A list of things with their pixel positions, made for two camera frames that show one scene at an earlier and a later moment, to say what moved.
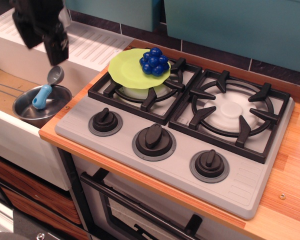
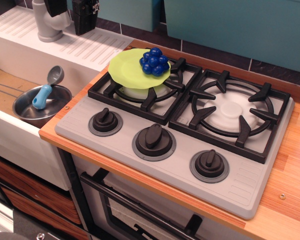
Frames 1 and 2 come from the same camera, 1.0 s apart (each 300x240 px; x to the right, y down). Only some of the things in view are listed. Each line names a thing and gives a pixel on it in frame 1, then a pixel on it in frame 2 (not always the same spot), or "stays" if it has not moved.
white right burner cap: x=230 y=107 stays
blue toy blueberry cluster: x=154 y=62 stays
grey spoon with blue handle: x=55 y=75 stays
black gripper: x=44 y=14 → x=85 y=13
